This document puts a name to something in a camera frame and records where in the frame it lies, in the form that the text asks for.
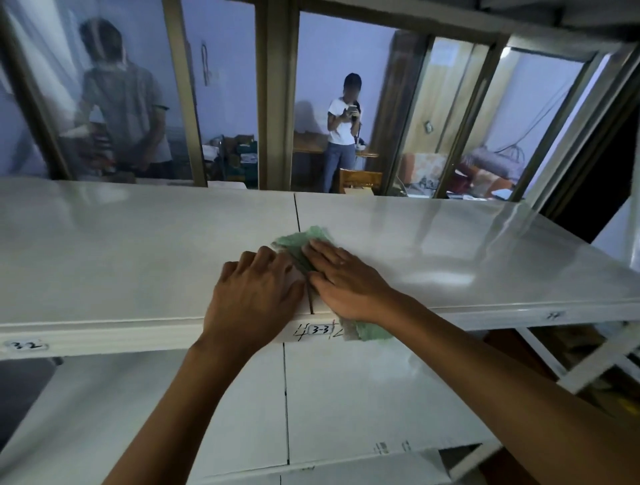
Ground person's right hand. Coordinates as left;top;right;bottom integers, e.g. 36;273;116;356
301;239;407;326

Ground person's left hand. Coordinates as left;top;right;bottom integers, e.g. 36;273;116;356
197;246;306;358

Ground green cleaning cloth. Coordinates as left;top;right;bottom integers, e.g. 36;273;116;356
271;225;396;343

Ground person's right forearm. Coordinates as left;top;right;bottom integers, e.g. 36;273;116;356
387;292;640;485

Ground person's left forearm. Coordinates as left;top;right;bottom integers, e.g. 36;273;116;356
102;340;251;485

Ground wooden chair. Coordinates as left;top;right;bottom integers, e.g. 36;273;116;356
339;168;384;195

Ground white metal shelving unit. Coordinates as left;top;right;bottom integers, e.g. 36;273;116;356
0;177;640;485

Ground beige window frame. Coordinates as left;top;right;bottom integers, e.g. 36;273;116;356
0;0;640;211

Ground black hanging cable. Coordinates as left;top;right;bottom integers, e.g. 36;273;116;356
492;80;576;163

